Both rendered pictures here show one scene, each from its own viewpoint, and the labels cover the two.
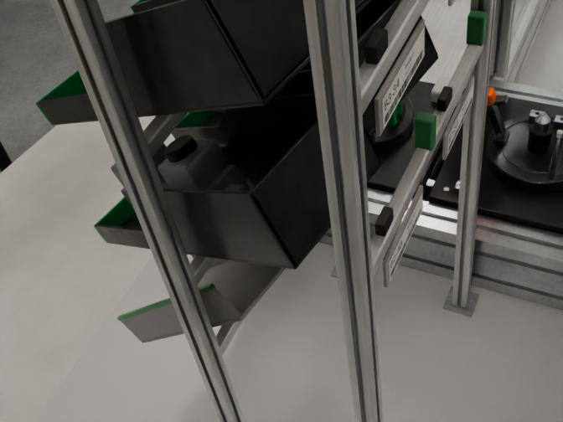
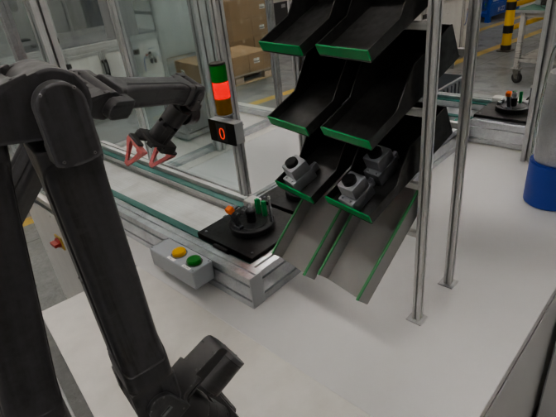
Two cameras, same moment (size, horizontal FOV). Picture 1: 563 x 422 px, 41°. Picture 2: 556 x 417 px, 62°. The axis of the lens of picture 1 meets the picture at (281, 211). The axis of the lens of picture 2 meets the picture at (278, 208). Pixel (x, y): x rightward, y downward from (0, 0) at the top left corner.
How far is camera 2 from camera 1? 1.13 m
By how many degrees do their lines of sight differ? 61
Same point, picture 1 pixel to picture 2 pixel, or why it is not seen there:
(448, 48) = (206, 210)
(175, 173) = (385, 156)
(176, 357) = (343, 340)
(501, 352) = not seen: hidden behind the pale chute
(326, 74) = (474, 32)
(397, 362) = not seen: hidden behind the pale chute
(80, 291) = (271, 386)
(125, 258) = (256, 360)
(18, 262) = not seen: outside the picture
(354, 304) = (464, 131)
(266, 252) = (445, 134)
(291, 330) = (343, 294)
